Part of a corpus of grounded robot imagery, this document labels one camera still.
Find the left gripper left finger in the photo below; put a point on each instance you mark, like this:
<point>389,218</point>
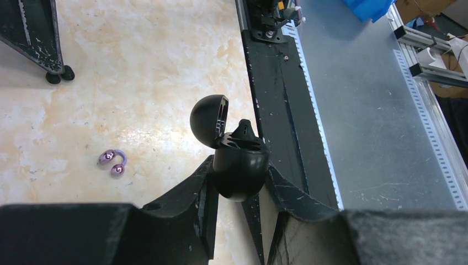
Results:
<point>178,227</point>

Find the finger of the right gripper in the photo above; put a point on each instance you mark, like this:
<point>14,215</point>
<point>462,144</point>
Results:
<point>31,28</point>

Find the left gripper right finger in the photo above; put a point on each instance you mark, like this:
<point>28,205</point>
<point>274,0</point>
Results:
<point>288,226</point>

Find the black earbud charging case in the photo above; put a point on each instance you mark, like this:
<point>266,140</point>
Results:
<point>239,167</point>

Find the blue plastic bin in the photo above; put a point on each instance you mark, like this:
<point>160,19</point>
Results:
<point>369,9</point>

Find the cardboard box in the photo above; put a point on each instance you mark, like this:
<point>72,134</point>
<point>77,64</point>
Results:
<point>427,9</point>

